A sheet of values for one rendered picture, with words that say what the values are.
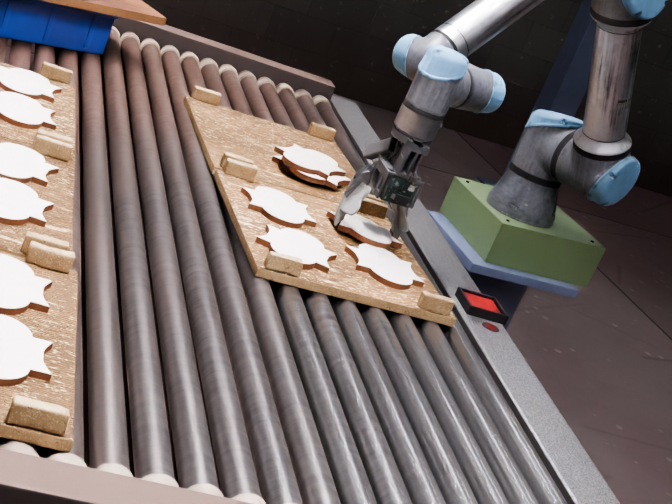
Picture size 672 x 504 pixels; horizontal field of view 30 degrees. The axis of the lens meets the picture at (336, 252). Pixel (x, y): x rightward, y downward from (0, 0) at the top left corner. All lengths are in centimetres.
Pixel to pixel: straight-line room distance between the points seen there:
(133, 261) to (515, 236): 104
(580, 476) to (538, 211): 99
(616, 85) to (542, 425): 84
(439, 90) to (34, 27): 96
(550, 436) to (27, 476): 87
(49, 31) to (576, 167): 112
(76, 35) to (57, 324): 130
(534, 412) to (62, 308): 73
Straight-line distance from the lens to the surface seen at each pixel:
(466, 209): 273
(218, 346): 166
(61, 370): 144
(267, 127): 266
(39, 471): 124
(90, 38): 276
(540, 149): 264
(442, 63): 210
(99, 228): 189
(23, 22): 268
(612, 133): 253
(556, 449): 182
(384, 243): 218
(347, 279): 201
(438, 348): 196
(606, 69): 246
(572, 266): 272
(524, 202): 266
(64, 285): 163
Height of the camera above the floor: 162
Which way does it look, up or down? 19 degrees down
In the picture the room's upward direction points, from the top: 23 degrees clockwise
